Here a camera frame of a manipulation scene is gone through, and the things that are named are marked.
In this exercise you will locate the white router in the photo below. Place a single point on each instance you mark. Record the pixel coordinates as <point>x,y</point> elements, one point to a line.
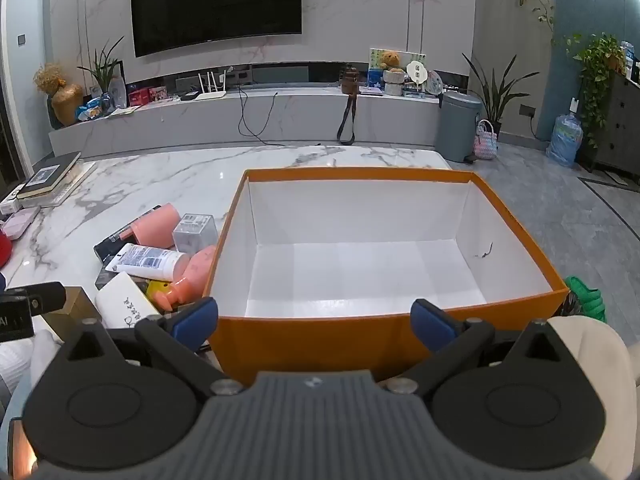
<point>210,92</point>

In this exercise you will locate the yellow round container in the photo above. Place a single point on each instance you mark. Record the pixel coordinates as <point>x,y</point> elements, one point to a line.
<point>160,291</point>

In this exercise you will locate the blue water jug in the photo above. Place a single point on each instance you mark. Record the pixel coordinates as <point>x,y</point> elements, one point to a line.
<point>565,142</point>

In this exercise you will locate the marble television console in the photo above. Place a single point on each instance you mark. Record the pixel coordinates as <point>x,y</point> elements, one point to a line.
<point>300,115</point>

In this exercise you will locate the white tube with label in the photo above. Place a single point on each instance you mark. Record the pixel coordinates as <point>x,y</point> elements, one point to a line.
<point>150,260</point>

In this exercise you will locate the grey trash can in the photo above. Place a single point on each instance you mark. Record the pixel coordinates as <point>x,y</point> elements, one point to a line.
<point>456,127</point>

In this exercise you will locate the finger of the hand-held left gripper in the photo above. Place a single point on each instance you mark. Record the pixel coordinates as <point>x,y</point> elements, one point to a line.
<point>42,296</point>

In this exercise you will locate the gold vase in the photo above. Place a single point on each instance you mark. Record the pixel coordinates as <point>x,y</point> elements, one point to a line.
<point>67,105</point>

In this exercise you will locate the white cloth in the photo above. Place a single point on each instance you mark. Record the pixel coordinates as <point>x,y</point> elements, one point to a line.
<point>20,365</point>

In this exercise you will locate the stack of books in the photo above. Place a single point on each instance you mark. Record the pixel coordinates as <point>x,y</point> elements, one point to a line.
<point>65,190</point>

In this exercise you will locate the orange cardboard box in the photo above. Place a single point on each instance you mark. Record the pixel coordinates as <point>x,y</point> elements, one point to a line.
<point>350,255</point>

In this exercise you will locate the pink cup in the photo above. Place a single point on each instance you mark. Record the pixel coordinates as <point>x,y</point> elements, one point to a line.
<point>152,227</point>

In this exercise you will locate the clear plastic box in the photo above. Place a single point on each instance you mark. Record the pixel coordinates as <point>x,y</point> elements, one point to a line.
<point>196,234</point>

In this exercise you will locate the black television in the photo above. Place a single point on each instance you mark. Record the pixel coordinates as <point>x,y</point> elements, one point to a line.
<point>215,5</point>

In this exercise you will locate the green slippers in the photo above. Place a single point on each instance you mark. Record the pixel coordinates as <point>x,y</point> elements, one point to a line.
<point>587,297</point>

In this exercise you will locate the dried flower bunch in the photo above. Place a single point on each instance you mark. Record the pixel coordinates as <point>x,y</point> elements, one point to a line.
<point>49,77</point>

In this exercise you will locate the white carton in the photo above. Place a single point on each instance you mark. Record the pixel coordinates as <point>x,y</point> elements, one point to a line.
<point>125,302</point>

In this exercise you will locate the blue snack packet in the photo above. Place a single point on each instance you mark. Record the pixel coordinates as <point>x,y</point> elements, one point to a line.
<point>92,109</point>

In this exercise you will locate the red object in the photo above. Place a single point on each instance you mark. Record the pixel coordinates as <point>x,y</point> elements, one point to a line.
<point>4,251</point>

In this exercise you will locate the pink pump bottle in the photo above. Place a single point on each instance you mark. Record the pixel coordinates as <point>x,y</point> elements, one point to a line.
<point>197,272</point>

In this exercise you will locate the grey cabinet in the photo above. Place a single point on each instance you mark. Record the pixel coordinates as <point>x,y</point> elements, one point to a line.
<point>617,130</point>

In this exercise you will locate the cream cushion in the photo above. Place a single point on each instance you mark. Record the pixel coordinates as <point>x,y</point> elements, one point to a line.
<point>607,375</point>

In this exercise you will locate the pink woven bag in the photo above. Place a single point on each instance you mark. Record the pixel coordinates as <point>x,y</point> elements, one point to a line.
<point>486,144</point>

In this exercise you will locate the pothos plant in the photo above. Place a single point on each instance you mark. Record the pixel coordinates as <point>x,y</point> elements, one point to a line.
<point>595,67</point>

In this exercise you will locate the wall outlet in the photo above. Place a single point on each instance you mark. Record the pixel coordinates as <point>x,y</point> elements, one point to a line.
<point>527,110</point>

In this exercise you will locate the pink case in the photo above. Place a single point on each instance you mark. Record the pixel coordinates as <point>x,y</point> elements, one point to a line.
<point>19,222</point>

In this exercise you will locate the long-leaved floor plant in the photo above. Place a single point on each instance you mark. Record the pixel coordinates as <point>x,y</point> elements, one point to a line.
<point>495,95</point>

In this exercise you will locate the dark patterned book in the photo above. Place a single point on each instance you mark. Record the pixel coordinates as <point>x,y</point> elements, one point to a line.
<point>106,275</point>

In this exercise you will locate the teddy bear picture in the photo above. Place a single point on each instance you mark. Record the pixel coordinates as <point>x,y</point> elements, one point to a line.
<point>380,62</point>

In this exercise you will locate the red box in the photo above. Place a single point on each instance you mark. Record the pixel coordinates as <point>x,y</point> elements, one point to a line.
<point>138,96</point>

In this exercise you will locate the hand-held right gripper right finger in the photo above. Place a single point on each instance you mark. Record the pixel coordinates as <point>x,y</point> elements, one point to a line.
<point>431,322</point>

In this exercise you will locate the white hand fan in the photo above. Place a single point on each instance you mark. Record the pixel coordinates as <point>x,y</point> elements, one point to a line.
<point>415,72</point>

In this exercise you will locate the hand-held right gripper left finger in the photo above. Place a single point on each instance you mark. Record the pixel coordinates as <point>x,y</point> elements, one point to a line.
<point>192,321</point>

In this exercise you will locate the round patterned fan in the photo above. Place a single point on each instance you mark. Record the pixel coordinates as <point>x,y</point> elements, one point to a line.
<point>435,82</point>

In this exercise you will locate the green leafy potted plant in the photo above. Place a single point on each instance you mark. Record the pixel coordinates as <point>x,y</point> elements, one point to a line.
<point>102,67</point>

